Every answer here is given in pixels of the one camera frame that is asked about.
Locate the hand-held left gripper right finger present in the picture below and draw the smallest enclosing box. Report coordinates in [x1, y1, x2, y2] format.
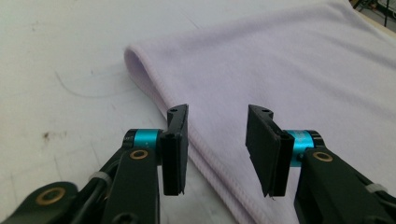
[245, 105, 396, 224]

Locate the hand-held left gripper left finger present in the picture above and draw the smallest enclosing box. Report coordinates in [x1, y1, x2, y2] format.
[101, 104, 190, 224]

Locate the lavender printed towel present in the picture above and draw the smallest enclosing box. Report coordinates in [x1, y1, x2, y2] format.
[123, 0, 396, 224]

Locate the white grid mat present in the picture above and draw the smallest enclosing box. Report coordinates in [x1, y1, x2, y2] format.
[0, 0, 312, 224]

